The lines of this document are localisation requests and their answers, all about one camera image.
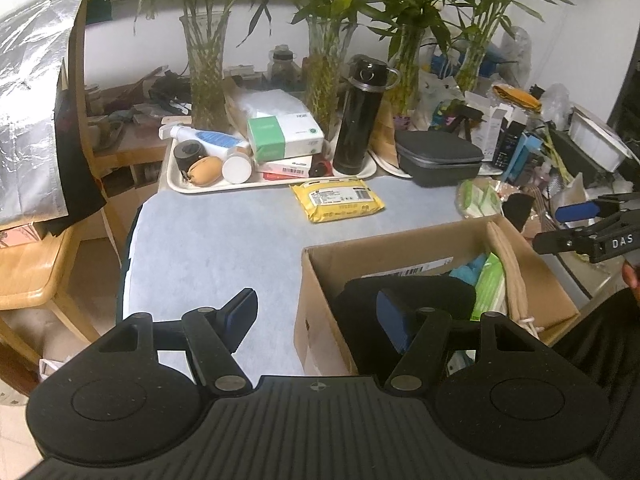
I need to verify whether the yellow wet wipes pack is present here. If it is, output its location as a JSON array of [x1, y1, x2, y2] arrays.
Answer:
[[291, 179, 385, 223]]

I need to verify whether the black cloth item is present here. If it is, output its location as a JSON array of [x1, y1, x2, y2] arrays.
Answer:
[[331, 275, 476, 382]]

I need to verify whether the cardboard box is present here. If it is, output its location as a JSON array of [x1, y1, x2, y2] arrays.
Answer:
[[294, 216, 578, 378]]

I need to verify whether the black white product box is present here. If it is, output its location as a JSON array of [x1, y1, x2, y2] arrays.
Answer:
[[492, 120, 525, 171]]

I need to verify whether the white plastic tray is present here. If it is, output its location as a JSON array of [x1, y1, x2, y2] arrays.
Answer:
[[165, 154, 378, 194]]

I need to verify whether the dark grey zip case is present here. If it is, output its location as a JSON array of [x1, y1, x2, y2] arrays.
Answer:
[[395, 130, 483, 188]]

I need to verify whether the small brown pouch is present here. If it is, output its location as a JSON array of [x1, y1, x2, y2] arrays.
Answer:
[[186, 156, 224, 188]]

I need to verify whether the white round jar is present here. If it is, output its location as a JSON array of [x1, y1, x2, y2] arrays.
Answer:
[[222, 152, 254, 184]]

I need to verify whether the white blue tube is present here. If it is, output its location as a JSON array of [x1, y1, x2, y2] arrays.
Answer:
[[158, 122, 250, 159]]

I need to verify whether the wooden chair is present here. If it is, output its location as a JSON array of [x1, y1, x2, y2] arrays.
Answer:
[[1, 6, 125, 344]]

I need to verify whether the green white tissue box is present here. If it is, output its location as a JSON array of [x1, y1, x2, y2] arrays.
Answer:
[[247, 113, 324, 164]]

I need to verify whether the glass vase bamboo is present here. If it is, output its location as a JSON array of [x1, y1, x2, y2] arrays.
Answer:
[[361, 0, 451, 117], [138, 0, 268, 131], [439, 0, 574, 94], [292, 0, 369, 139]]

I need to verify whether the black thermos bottle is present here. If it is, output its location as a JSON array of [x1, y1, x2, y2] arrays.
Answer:
[[332, 54, 400, 176]]

